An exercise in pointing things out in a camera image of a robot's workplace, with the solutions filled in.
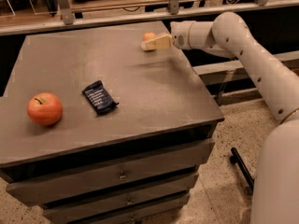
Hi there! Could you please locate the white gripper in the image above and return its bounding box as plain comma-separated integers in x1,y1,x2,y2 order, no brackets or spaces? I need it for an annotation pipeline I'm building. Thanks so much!
141,21,194,51

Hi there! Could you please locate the small orange fruit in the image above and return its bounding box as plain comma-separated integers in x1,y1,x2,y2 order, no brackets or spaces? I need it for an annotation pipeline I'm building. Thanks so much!
143,33,156,41

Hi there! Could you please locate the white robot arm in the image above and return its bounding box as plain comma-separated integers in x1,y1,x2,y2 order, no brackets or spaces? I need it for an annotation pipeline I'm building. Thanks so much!
141,12,299,224

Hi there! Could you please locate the dark blue rxbar wrapper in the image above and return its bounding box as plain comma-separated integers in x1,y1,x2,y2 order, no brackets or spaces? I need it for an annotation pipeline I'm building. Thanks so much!
82,80,118,115

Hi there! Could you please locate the grey drawer cabinet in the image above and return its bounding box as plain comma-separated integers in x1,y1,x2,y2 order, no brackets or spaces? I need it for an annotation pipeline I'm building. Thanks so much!
0,21,223,224

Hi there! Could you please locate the black floor bar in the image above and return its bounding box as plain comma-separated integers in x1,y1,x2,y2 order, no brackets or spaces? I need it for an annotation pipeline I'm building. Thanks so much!
230,147,254,190

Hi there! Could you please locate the red apple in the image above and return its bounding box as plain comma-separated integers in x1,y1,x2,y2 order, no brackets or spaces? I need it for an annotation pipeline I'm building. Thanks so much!
27,92,63,126

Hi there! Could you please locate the top drawer knob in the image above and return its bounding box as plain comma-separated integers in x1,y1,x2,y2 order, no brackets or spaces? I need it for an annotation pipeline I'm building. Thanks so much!
119,170,127,180

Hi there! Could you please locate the grey low bench rail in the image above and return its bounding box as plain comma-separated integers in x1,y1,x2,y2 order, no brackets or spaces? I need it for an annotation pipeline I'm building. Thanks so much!
192,49,299,106

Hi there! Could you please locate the metal railing frame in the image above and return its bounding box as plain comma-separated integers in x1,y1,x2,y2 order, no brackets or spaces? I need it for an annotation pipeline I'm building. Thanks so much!
0,0,299,36

